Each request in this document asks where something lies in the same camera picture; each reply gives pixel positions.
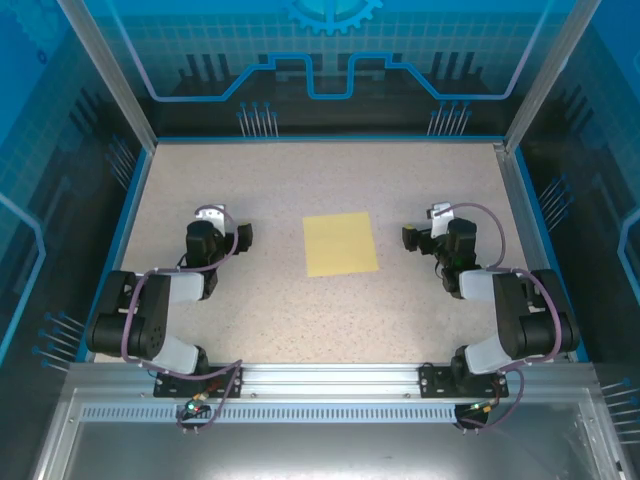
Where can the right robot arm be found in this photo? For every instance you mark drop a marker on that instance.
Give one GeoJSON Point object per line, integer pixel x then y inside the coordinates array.
{"type": "Point", "coordinates": [510, 310]}

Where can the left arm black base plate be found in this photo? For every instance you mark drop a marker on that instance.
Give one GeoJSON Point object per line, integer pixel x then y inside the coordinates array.
{"type": "Point", "coordinates": [170, 385]}

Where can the blue printed left side panel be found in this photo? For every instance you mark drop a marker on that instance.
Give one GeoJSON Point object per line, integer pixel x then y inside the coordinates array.
{"type": "Point", "coordinates": [40, 200]}

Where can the left aluminium frame post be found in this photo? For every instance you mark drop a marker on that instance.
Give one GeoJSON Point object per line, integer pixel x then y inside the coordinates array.
{"type": "Point", "coordinates": [110, 75]}

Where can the aluminium mounting rail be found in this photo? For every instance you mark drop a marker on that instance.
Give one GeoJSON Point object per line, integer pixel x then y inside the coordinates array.
{"type": "Point", "coordinates": [330, 377]}

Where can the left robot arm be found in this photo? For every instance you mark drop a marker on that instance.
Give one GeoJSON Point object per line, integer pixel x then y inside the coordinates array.
{"type": "Point", "coordinates": [150, 310]}

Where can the right aluminium frame post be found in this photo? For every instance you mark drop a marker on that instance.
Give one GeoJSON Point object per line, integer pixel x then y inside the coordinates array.
{"type": "Point", "coordinates": [550, 75]}

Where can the blue printed right side panel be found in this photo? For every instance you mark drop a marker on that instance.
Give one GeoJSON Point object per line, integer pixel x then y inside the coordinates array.
{"type": "Point", "coordinates": [600, 200]}

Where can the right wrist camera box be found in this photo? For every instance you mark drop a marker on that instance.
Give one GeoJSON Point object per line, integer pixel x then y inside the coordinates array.
{"type": "Point", "coordinates": [440, 217]}

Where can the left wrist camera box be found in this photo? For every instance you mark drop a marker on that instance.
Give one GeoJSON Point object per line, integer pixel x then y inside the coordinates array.
{"type": "Point", "coordinates": [212, 213]}

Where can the blue printed back panel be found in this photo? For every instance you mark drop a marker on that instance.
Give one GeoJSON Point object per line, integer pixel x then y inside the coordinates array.
{"type": "Point", "coordinates": [325, 50]}

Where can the blue printed panel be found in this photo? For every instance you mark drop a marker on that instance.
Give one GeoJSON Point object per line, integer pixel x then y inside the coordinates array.
{"type": "Point", "coordinates": [325, 50]}
{"type": "Point", "coordinates": [600, 200]}
{"type": "Point", "coordinates": [40, 200]}

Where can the aluminium frame post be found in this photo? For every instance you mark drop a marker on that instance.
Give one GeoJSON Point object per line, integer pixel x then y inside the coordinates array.
{"type": "Point", "coordinates": [110, 75]}
{"type": "Point", "coordinates": [550, 75]}

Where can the blue table edge strip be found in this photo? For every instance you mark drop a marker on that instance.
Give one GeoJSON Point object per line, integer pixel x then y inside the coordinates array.
{"type": "Point", "coordinates": [122, 225]}
{"type": "Point", "coordinates": [542, 240]}

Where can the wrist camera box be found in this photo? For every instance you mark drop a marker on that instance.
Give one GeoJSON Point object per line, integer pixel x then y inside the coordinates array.
{"type": "Point", "coordinates": [440, 217]}
{"type": "Point", "coordinates": [212, 213]}

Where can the yellow paper sheet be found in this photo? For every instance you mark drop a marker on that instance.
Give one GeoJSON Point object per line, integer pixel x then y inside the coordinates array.
{"type": "Point", "coordinates": [340, 245]}

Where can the metal sheet tray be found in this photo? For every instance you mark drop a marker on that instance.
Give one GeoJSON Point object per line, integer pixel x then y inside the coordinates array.
{"type": "Point", "coordinates": [320, 450]}

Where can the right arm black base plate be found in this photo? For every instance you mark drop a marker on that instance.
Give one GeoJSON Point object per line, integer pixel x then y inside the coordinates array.
{"type": "Point", "coordinates": [435, 382]}

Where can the aluminium table edge frame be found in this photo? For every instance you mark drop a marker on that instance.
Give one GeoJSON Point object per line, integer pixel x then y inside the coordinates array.
{"type": "Point", "coordinates": [522, 225]}

